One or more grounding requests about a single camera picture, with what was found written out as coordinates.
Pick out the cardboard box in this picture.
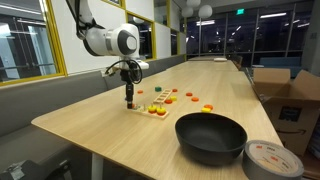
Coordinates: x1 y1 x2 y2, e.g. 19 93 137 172
252 67 320 157

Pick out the wooden slotted tray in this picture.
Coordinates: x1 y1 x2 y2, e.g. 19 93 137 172
152 88 173 105

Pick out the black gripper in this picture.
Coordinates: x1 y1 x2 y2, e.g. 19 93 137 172
120 68 136 110

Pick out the light wooden table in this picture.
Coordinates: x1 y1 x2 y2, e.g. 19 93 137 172
187 55 231 62
165 59 240 73

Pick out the large yellow framed window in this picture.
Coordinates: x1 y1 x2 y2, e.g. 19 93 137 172
0 0 68 88

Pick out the wooden peg board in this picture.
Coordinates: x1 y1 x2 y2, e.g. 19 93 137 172
126 102 170 120

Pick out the blue sofa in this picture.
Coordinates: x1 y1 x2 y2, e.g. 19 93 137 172
259 56 303 78

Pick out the white table leg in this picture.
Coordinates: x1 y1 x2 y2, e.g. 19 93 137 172
91 152 104 180

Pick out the narrow yellow framed window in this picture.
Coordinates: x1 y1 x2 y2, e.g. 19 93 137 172
169 28 181 56

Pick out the medium yellow framed window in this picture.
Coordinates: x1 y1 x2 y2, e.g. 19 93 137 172
125 11 157 64

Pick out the grey duct tape roll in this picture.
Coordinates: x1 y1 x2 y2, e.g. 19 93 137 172
241 139 305 180

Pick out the brown chair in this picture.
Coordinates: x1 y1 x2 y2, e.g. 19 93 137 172
236 55 244 70

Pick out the white globe pendant lamp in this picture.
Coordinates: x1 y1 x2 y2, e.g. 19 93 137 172
186 0 202 8
198 4 214 20
181 6 194 18

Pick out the black bowl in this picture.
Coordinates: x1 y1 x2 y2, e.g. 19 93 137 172
174 112 248 167

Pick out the grey upholstered bench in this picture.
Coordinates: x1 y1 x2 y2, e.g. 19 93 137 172
0 54 187 180

